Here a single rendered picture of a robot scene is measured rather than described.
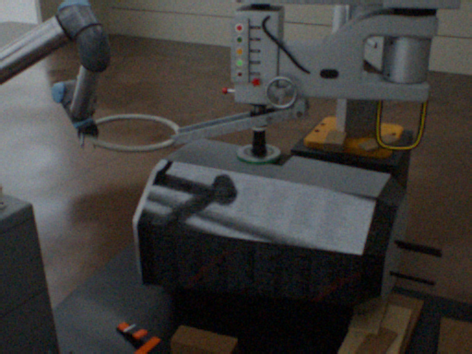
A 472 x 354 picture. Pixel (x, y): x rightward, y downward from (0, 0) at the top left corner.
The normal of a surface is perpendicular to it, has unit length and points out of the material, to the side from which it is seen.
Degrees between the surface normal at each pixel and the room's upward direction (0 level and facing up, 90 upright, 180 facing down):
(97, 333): 0
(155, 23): 90
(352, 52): 90
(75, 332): 0
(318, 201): 45
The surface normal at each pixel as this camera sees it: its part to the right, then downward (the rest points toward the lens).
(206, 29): -0.52, 0.36
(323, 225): -0.30, -0.37
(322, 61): -0.18, 0.41
